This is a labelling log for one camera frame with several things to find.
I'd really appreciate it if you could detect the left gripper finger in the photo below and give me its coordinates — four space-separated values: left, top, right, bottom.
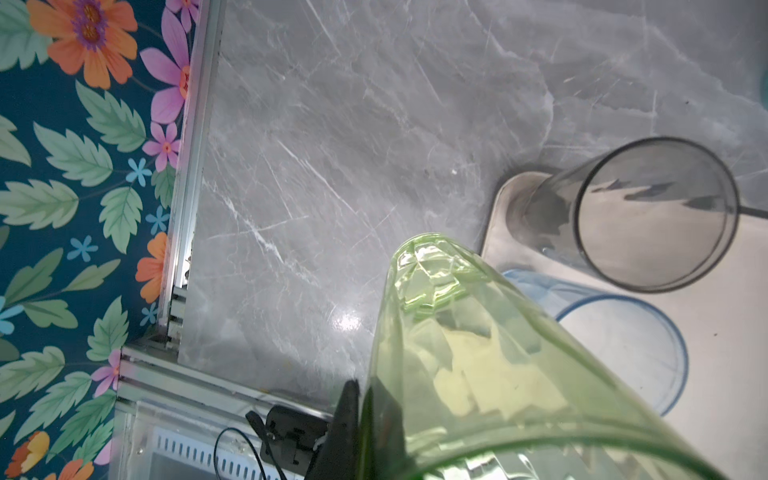
305 380 360 480

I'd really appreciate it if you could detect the tall green faceted tumbler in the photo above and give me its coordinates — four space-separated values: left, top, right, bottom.
357 233 720 479

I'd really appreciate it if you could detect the light blue tumbler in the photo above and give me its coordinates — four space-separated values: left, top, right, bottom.
504 269 689 416

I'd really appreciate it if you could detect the beige plastic tray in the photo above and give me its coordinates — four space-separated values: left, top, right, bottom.
481 172 767 479

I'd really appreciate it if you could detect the grey smoky tumbler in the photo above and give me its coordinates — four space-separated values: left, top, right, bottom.
506 137 740 294

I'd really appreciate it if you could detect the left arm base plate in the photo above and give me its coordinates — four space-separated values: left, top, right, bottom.
245 405 332 479

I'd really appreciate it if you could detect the white vented cable duct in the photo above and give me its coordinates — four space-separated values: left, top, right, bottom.
109 400 279 479

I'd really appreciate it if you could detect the aluminium front rail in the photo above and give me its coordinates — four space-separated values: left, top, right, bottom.
119 344 332 421

